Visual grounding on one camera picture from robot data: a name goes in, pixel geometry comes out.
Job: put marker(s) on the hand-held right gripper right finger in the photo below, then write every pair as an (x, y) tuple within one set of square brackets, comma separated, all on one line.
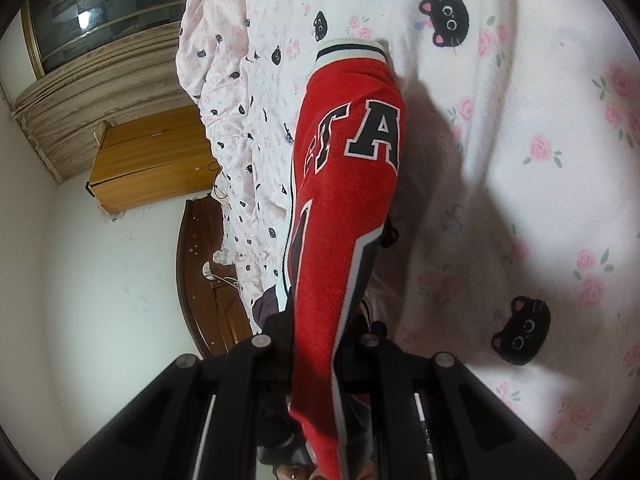
[(370, 360)]

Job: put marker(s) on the dark purple cloth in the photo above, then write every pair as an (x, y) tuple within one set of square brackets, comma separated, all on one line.
[(265, 305)]

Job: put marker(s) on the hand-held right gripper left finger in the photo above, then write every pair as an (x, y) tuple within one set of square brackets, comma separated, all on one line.
[(270, 355)]

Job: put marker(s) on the tan curtain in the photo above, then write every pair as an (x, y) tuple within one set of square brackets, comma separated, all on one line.
[(100, 90)]

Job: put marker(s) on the brown wooden headboard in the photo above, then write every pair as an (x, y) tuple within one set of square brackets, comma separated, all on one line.
[(210, 310)]

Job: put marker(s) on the wooden nightstand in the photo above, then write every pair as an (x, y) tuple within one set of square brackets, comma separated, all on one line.
[(150, 160)]

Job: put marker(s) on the dark window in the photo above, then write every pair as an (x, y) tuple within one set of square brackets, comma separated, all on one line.
[(100, 10)]

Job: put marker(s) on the pink cat print blanket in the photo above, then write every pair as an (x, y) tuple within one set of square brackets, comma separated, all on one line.
[(500, 185)]

